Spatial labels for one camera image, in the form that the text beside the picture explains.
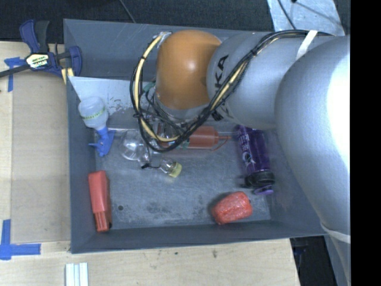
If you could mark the clear glass goblet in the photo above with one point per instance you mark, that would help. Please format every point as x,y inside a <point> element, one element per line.
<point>132,147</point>

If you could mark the red-brown squeeze bottle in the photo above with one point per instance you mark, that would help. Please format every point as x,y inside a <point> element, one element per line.
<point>202,139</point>

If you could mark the red flat box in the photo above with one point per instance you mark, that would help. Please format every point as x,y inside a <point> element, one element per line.
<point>99,195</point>

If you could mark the white spray bottle blue trigger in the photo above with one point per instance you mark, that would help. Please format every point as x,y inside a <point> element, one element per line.
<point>93,112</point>

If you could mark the grey metal bin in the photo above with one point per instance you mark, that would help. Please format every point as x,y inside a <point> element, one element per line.
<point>166,201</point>

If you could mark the purple bottle black cap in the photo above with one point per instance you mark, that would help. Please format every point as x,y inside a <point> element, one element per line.
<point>255,153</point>

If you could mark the small clear bulb yellow cap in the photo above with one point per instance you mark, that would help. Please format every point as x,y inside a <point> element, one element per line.
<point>171,168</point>

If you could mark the pale wood flat board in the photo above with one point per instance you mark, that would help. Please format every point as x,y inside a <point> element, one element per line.
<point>38,159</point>

